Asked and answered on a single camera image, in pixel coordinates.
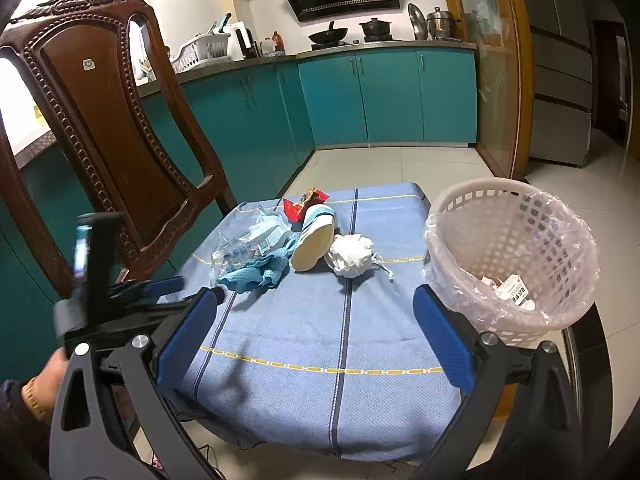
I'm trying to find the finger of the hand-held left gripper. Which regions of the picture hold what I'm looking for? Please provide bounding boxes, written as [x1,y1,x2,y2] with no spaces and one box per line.
[150,296,198,317]
[111,276,186,306]

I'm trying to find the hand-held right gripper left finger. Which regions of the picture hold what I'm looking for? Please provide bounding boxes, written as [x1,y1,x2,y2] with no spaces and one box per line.
[47,286,226,480]

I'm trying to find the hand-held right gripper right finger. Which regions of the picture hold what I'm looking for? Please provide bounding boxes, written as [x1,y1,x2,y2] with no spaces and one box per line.
[412,284,585,480]

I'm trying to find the white lattice waste basket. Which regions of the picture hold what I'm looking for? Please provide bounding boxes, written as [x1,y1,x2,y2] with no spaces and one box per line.
[424,177,600,352]

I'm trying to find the clear plastic bin liner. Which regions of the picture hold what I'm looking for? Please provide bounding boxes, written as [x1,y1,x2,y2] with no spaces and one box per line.
[422,184,600,332]

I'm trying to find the person's left forearm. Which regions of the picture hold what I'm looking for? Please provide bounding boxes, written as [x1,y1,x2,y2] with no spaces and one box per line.
[0,379,51,466]

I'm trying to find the person's left hand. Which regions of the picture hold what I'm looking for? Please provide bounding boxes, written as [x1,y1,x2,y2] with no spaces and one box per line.
[37,349,71,411]

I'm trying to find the light blue cloth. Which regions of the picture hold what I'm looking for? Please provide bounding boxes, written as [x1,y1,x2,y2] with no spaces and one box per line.
[216,240,299,292]

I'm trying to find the clear plastic packaging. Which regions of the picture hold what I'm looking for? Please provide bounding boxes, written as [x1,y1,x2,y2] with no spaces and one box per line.
[211,207,292,269]

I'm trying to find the blue checked tablecloth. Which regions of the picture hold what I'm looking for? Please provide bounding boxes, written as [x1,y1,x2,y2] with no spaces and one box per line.
[172,182,469,464]

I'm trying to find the white crumpled bag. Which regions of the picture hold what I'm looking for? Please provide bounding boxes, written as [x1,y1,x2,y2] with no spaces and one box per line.
[324,234,397,279]

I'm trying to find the carved wooden chair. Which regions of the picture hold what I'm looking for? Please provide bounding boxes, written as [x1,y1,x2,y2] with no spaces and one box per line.
[0,0,238,302]

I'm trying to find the gold wristwatch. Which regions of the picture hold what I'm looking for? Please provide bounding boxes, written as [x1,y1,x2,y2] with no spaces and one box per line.
[21,377,51,422]

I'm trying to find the white paper cup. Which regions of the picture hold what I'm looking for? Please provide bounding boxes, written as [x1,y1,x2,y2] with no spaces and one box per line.
[290,203,339,272]

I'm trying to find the red snack wrapper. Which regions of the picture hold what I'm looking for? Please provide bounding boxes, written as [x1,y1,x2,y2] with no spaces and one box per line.
[282,187,332,224]

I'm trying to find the white dish rack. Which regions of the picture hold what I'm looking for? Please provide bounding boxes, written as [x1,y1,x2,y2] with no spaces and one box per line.
[170,32,232,72]

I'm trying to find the teal lower kitchen cabinets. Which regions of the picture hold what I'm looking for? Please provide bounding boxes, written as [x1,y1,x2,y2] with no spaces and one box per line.
[0,42,479,386]

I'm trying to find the white kitchen appliance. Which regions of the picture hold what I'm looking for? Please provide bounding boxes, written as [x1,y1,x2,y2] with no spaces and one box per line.
[231,21,254,59]

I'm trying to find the wood framed glass door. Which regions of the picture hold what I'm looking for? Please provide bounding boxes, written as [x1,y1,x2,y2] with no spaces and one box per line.
[436,0,535,182]

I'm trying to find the black wok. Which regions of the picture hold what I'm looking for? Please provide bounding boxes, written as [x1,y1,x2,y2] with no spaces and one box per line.
[307,21,350,45]

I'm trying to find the grey refrigerator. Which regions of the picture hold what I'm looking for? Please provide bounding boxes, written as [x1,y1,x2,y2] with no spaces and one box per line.
[515,0,597,169]

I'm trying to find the steel stock pot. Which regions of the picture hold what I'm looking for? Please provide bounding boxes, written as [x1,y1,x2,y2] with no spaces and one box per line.
[426,7,461,41]

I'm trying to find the black cooking pot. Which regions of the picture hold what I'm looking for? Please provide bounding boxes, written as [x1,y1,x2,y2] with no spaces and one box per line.
[359,17,392,41]

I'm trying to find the steel pot lid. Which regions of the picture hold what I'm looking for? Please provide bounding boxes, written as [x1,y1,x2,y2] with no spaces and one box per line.
[407,3,429,41]

